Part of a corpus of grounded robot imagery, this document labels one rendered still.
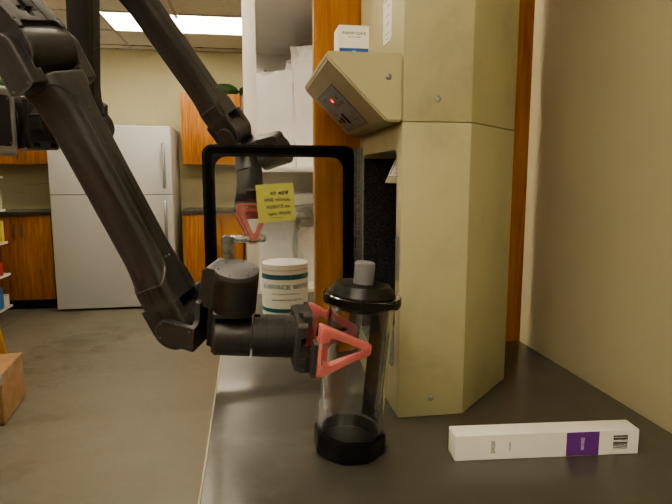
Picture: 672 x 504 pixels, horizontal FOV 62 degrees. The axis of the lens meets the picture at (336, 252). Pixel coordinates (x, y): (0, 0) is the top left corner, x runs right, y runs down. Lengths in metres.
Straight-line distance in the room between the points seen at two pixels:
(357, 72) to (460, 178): 0.23
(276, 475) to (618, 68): 0.90
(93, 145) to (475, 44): 0.56
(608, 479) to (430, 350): 0.30
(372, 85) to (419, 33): 0.10
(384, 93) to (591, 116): 0.50
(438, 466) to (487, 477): 0.07
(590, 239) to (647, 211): 0.17
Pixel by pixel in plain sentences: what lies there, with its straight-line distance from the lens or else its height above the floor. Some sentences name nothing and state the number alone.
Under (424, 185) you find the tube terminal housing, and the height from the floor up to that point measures 1.31.
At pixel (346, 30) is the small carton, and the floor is 1.56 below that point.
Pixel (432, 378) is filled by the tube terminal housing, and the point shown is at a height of 1.00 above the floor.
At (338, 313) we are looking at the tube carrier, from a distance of 0.74.
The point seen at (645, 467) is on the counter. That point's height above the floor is 0.94.
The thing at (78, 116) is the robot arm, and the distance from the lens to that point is 0.76.
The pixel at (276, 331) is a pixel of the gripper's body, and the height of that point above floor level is 1.13.
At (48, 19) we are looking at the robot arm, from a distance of 0.82.
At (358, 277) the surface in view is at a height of 1.19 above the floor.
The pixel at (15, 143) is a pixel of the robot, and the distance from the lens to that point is 1.48.
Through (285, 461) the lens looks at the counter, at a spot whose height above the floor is 0.94.
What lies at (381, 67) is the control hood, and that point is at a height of 1.49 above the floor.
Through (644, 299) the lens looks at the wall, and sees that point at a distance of 1.09.
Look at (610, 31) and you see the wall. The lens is 1.21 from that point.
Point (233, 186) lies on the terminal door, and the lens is 1.12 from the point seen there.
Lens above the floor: 1.33
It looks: 8 degrees down
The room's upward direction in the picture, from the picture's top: straight up
